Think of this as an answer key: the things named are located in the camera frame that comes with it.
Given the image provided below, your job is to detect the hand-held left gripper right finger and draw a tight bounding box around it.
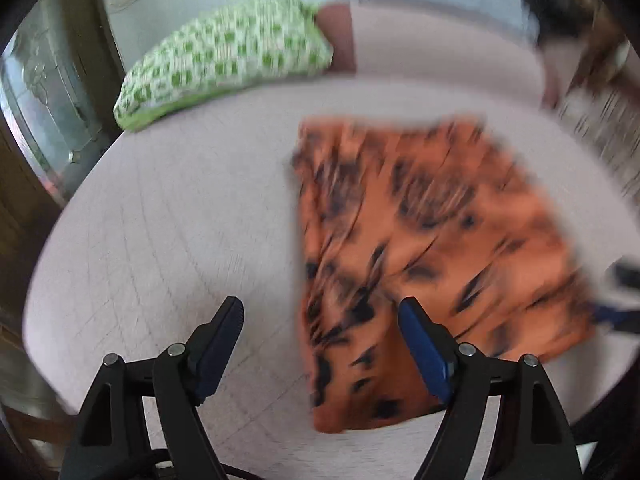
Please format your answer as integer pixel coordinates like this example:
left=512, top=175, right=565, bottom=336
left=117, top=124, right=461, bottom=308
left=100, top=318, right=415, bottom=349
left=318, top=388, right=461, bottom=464
left=397, top=296, right=583, bottom=480

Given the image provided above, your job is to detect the striped fringed cloth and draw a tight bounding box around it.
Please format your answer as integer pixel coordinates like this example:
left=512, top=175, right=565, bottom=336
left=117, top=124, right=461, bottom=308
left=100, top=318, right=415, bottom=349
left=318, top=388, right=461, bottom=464
left=554, top=20, right=640, bottom=171

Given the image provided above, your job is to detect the orange floral garment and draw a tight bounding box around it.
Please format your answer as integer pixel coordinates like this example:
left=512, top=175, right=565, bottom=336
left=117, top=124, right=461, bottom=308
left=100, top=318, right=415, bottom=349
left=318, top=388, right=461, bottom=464
left=290, top=116, right=598, bottom=435

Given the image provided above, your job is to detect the pale pink bolster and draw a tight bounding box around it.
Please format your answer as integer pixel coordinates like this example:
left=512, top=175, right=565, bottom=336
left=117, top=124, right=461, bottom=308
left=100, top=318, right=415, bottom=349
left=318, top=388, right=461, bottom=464
left=319, top=0, right=561, bottom=108

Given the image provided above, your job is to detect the dark cloth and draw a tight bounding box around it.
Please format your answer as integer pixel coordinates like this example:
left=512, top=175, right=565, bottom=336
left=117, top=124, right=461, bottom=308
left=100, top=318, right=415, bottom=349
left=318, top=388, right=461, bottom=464
left=519, top=0, right=598, bottom=47

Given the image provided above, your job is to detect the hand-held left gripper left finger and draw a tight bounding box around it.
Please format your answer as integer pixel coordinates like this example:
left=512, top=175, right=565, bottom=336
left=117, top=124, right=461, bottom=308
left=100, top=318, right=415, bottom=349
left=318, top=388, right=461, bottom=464
left=60, top=296, right=246, bottom=480

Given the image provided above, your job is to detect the pale pink bed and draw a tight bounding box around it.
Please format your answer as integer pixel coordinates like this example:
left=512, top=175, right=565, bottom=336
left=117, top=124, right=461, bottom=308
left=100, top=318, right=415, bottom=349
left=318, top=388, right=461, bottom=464
left=22, top=72, right=640, bottom=480

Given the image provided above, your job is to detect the wooden glass-panel door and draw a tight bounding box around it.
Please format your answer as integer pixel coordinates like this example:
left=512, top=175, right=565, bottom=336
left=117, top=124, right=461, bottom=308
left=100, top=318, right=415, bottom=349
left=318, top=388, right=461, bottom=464
left=0, top=0, right=126, bottom=206

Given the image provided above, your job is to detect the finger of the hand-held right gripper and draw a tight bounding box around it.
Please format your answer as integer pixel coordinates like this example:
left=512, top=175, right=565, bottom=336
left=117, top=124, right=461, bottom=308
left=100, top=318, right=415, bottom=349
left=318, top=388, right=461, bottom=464
left=612, top=262, right=640, bottom=295
left=592, top=306, right=640, bottom=335

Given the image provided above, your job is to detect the green patterned pillow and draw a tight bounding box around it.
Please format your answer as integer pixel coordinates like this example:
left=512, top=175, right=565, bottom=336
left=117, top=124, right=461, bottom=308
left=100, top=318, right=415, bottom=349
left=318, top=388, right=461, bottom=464
left=112, top=0, right=335, bottom=133

